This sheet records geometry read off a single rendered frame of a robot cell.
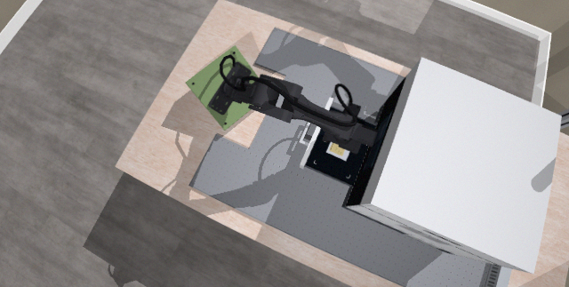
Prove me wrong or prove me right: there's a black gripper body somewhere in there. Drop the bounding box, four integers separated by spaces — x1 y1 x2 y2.
325 132 361 154

